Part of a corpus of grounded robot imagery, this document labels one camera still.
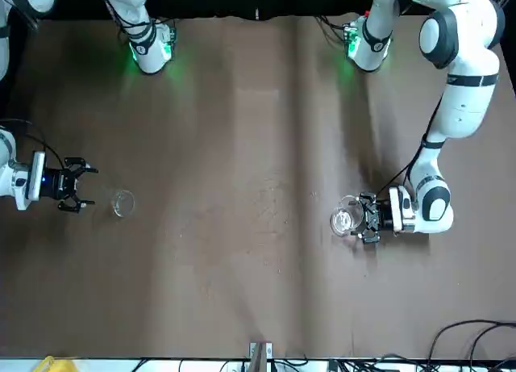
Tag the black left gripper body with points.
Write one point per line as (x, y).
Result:
(385, 216)

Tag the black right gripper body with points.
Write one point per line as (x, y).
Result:
(60, 184)

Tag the glass beaker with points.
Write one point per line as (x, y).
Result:
(342, 222)

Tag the glass conical flask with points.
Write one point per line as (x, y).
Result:
(121, 204)

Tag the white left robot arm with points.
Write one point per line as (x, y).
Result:
(463, 105)

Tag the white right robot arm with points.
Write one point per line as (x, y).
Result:
(145, 33)

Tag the yellow plastic basket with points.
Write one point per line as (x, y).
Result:
(56, 364)

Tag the aluminium camera post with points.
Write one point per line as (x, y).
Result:
(260, 358)

